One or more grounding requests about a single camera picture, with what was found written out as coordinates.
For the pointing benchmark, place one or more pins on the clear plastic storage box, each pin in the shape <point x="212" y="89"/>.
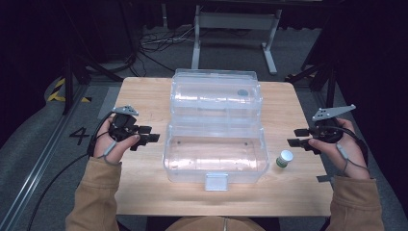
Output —
<point x="215" y="154"/>

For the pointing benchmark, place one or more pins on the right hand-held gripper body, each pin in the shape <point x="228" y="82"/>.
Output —
<point x="327" y="133"/>

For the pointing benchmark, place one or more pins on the person's right hand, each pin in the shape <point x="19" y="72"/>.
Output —
<point x="352" y="159"/>

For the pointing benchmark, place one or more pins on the yellow black floor tape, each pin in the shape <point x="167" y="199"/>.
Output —
<point x="54" y="95"/>

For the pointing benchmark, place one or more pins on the person's left hand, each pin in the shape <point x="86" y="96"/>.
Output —
<point x="107" y="149"/>

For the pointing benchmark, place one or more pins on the black metal stand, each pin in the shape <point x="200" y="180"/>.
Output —
<point x="68" y="83"/>
<point x="330" y="86"/>

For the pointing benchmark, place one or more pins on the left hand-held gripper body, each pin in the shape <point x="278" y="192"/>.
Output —
<point x="123" y="126"/>

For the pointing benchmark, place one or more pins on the person's torso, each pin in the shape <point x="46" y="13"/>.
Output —
<point x="215" y="224"/>

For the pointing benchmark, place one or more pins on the small white medicine bottle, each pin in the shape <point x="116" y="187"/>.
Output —
<point x="284" y="158"/>

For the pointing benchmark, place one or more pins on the grey metal table frame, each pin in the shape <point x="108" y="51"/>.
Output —
<point x="235" y="20"/>

